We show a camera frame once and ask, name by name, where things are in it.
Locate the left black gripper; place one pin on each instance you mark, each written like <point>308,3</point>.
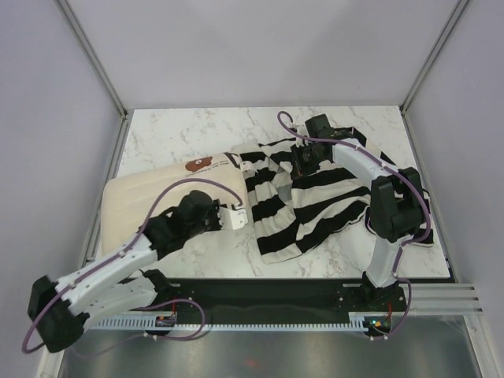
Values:
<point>214,209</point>

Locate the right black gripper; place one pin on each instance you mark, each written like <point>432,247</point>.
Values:
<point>300,169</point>

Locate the black white striped pillowcase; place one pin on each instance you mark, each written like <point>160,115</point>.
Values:
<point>292,217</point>

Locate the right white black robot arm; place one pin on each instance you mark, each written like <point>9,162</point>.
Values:
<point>397,206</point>

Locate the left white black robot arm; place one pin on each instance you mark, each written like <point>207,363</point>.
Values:
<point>62,310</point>

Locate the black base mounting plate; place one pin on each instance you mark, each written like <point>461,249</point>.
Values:
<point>261,299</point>

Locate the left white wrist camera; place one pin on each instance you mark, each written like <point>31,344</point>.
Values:
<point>232,218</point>

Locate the white slotted cable duct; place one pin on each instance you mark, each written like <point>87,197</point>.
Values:
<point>170,321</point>

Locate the aluminium extrusion rail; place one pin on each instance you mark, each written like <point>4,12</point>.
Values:
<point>417,299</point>

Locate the right aluminium frame post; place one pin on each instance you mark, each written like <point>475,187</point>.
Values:
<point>441,41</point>

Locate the aluminium frame post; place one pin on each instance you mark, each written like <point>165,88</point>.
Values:
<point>441,41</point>
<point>90,53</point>

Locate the left aluminium frame post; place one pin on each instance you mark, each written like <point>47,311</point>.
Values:
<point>90,53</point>

